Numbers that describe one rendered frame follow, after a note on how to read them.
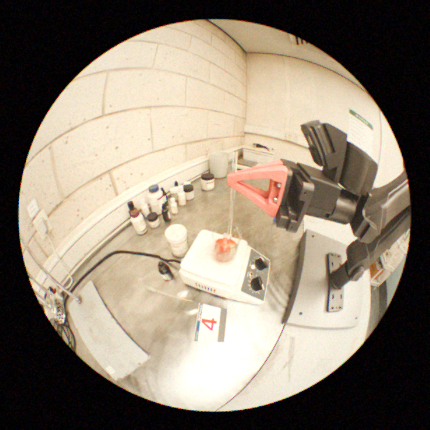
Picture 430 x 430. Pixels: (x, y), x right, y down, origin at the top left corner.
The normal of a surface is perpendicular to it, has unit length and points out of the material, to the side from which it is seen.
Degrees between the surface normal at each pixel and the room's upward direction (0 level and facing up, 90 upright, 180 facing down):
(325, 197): 89
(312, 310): 4
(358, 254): 59
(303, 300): 4
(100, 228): 90
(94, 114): 90
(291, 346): 0
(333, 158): 90
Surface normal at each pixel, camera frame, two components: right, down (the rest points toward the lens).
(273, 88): -0.51, 0.53
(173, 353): 0.02, -0.78
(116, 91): 0.86, 0.33
